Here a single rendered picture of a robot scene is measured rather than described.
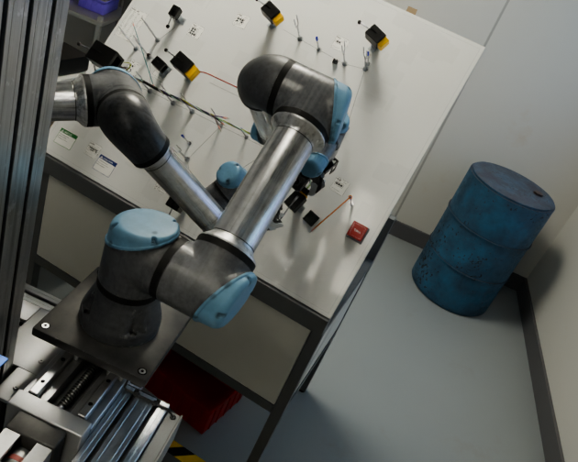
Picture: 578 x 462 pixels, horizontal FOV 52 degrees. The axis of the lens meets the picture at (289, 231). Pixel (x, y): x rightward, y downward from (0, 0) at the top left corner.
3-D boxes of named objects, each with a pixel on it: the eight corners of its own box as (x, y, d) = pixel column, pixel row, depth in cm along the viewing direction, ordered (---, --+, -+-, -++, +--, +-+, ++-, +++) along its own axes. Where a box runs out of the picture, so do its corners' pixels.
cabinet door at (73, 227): (149, 325, 222) (173, 242, 203) (36, 254, 233) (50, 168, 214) (151, 323, 224) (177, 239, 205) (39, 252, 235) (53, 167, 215)
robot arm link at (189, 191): (141, 104, 118) (255, 239, 153) (129, 81, 125) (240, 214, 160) (94, 137, 118) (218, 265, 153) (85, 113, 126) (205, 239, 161)
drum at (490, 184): (485, 284, 431) (550, 184, 389) (489, 331, 380) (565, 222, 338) (412, 251, 434) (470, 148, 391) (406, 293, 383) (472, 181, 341)
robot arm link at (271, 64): (213, 77, 114) (247, 148, 162) (263, 101, 112) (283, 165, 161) (241, 25, 115) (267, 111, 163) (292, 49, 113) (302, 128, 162)
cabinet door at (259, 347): (272, 406, 211) (312, 325, 191) (148, 326, 222) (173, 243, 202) (275, 401, 213) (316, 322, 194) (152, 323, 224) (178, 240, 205)
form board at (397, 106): (39, 148, 210) (37, 147, 208) (190, -85, 220) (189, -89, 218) (330, 319, 187) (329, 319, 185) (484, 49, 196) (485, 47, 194)
